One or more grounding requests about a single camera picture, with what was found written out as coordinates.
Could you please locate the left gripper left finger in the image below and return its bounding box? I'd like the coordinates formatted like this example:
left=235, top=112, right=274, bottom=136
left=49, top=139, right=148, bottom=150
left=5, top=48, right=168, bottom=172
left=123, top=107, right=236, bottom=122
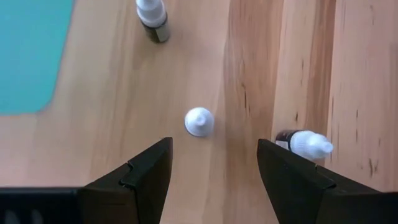
left=81, top=136, right=174, bottom=224

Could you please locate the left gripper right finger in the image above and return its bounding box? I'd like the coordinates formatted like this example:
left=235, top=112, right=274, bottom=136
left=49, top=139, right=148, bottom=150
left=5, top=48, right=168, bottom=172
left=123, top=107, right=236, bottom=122
left=256, top=138, right=374, bottom=224

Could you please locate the small white-capped colouring bottle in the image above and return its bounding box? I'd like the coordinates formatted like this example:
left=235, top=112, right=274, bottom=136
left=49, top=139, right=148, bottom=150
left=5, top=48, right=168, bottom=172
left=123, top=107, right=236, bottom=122
left=275, top=129, right=335, bottom=162
left=183, top=106, right=215, bottom=138
left=135, top=0, right=171, bottom=44

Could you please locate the teal translucent plastic bin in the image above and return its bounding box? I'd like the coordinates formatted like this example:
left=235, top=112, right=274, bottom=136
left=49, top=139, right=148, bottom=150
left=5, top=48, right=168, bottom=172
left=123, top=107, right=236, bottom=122
left=0, top=0, right=75, bottom=116

